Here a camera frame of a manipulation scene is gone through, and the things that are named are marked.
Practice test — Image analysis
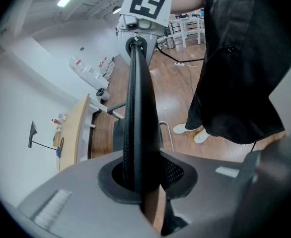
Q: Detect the grey trash bin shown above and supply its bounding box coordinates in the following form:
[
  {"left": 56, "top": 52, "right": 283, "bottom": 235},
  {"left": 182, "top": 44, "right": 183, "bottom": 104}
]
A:
[{"left": 95, "top": 87, "right": 110, "bottom": 103}]

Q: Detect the black mesh chair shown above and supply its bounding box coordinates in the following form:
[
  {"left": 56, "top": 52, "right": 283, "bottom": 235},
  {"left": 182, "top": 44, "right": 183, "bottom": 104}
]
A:
[{"left": 106, "top": 37, "right": 174, "bottom": 230}]

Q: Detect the black desk lamp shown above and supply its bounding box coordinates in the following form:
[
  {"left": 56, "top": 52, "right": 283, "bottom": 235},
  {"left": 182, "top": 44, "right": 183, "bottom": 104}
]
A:
[{"left": 27, "top": 120, "right": 65, "bottom": 151}]

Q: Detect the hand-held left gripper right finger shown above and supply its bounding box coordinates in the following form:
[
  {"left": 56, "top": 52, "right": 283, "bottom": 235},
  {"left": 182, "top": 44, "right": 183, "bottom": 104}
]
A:
[{"left": 159, "top": 149, "right": 262, "bottom": 237}]

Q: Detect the white power strip cable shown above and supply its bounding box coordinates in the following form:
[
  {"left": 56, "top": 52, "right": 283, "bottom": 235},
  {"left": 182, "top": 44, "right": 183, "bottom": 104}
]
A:
[{"left": 184, "top": 63, "right": 204, "bottom": 94}]

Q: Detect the pile of clear water jugs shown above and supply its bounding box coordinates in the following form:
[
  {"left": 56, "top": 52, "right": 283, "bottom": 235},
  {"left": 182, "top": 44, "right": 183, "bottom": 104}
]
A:
[{"left": 98, "top": 56, "right": 115, "bottom": 79}]

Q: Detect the white shoe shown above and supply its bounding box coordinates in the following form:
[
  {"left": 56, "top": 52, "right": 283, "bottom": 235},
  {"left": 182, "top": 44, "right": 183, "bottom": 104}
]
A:
[
  {"left": 173, "top": 123, "right": 194, "bottom": 135},
  {"left": 193, "top": 128, "right": 211, "bottom": 144}
]

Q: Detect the wooden desk with white legs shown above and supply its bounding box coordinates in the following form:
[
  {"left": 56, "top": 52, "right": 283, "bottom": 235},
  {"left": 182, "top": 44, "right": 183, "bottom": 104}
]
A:
[{"left": 52, "top": 93, "right": 125, "bottom": 174}]

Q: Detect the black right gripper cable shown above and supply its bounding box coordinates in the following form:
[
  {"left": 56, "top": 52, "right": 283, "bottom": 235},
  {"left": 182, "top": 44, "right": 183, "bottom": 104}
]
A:
[{"left": 155, "top": 44, "right": 206, "bottom": 62}]

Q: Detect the person in black clothes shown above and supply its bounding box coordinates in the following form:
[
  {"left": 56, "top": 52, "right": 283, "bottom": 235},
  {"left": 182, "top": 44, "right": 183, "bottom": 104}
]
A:
[{"left": 184, "top": 0, "right": 291, "bottom": 145}]

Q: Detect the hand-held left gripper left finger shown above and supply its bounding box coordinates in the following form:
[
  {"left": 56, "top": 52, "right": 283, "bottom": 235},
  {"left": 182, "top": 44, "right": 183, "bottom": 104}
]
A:
[{"left": 17, "top": 150, "right": 160, "bottom": 238}]

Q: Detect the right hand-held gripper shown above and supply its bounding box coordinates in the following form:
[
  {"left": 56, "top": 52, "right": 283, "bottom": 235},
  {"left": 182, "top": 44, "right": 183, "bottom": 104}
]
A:
[{"left": 117, "top": 0, "right": 173, "bottom": 67}]

